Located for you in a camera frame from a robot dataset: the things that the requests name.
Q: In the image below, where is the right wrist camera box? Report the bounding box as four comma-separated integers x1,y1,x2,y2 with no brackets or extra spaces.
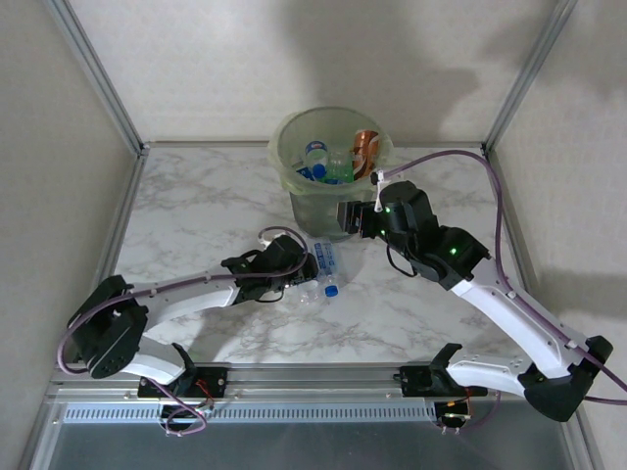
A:
371,168,387,214

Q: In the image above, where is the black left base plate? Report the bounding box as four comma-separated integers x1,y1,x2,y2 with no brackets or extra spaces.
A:
136,366,229,399

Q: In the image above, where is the clear bottle pale blue label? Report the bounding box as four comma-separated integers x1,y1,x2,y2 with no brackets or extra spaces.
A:
313,237,347,299

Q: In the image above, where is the wide aluminium mounting rail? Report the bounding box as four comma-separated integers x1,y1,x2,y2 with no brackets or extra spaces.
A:
46,360,530,405

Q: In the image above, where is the clear bottle with Pepsi label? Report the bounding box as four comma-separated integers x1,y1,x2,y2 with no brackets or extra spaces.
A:
302,140,330,178

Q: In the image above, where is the short aluminium frame post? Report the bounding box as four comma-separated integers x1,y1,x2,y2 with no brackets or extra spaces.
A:
17,399,63,470
562,418,604,470

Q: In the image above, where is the grey slotted cable duct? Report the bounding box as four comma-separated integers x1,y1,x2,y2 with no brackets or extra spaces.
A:
56,401,438,425

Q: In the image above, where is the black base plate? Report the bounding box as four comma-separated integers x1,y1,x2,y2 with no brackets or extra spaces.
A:
136,366,229,399
399,364,490,398

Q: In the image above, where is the grey round waste bin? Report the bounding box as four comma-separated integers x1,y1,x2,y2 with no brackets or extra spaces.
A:
276,110,388,244

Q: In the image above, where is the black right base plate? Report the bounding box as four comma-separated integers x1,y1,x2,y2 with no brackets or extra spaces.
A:
399,364,490,398

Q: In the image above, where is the aluminium side rail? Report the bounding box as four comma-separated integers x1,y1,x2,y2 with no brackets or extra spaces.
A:
72,149,151,366
482,146,569,366

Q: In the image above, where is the green bottle with yellow cap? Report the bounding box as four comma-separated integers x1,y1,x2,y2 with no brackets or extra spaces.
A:
325,151,355,185

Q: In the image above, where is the orange brown label bottle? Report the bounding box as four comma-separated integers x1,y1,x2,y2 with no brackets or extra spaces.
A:
351,128,384,180

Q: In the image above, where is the grey metal panel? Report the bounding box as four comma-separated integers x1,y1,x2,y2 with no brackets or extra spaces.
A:
22,421,597,470

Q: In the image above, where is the aluminium back rail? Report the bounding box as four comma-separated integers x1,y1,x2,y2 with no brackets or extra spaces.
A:
140,140,489,150

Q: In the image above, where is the black right gripper wire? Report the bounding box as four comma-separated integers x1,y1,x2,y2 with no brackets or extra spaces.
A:
385,242,417,278

